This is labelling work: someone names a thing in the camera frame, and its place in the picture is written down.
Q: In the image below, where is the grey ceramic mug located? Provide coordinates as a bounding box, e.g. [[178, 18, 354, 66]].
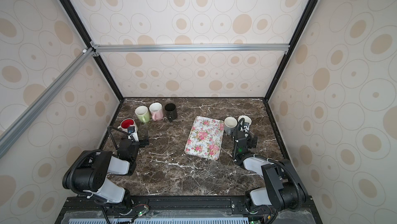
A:
[[224, 117, 238, 136]]

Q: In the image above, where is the dark green ceramic mug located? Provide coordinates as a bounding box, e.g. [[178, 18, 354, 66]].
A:
[[238, 115, 252, 126]]

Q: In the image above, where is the white ceramic mug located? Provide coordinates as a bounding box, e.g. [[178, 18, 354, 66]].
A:
[[118, 119, 138, 132]]

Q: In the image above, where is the light green ceramic mug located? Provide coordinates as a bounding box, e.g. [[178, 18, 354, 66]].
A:
[[135, 106, 151, 123]]

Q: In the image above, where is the pink ceramic mug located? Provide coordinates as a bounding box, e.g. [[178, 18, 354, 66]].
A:
[[149, 103, 163, 121]]

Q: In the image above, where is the black metal cup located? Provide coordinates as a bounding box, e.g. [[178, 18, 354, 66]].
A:
[[164, 103, 178, 122]]

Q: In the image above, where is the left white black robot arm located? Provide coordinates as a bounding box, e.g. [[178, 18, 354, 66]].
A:
[[62, 126, 149, 208]]

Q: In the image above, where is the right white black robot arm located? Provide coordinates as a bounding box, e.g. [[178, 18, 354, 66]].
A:
[[232, 116, 309, 213]]

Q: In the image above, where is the floral rectangular serving tray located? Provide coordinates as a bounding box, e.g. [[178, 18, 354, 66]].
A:
[[185, 116, 224, 161]]

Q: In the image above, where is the green circuit board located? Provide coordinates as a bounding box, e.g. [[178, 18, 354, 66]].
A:
[[132, 204, 149, 220]]

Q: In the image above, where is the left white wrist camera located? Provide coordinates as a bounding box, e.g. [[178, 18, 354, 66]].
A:
[[127, 125, 139, 142]]

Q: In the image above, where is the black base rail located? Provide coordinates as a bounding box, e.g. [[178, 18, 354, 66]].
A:
[[56, 196, 322, 224]]

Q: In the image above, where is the back aluminium frame bar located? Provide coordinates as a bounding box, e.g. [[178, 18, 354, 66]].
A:
[[94, 44, 290, 52]]

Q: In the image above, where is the aluminium frame bar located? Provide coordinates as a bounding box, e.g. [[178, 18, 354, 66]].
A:
[[1, 48, 94, 157], [94, 44, 290, 52]]

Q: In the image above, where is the left aluminium frame bar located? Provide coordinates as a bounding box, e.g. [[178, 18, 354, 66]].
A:
[[1, 48, 94, 157]]

